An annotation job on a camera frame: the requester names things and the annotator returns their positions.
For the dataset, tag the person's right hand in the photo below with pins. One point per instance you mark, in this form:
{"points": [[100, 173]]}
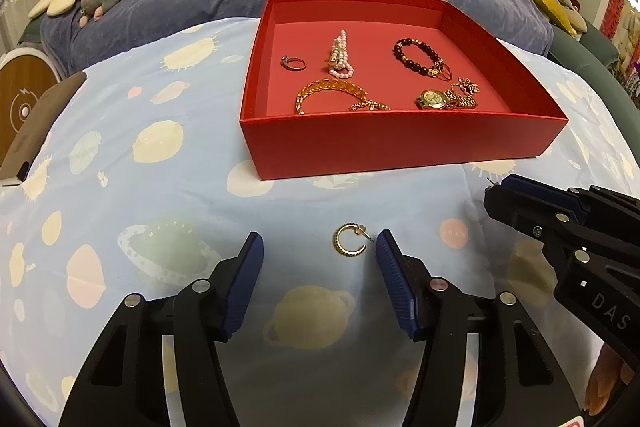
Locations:
{"points": [[607, 382]]}

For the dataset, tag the red cardboard box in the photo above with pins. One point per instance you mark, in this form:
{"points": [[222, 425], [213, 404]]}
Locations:
{"points": [[400, 107]]}

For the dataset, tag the purple flowers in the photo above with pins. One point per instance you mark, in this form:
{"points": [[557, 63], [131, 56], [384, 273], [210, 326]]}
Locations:
{"points": [[631, 72]]}

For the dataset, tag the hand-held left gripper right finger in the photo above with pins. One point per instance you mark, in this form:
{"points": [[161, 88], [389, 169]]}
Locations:
{"points": [[397, 287]]}

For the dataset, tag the round wooden robot vacuum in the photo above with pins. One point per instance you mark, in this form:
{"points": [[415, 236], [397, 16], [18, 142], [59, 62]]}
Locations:
{"points": [[22, 94]]}

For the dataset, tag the green sofa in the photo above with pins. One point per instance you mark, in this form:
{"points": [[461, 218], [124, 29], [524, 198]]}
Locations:
{"points": [[580, 52]]}

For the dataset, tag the planet print blue tablecloth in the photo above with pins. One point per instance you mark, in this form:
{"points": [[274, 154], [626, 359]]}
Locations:
{"points": [[150, 207]]}

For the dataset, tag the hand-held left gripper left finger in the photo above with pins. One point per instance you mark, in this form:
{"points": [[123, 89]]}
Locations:
{"points": [[245, 287]]}

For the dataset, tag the gold wristwatch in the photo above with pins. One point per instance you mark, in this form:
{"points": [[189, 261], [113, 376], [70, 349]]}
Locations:
{"points": [[440, 98]]}

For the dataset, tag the gold hoop earring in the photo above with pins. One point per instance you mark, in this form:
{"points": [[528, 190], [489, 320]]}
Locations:
{"points": [[349, 241]]}

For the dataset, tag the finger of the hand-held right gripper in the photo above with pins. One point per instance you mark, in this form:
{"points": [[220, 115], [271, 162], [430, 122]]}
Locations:
{"points": [[545, 194], [520, 212]]}

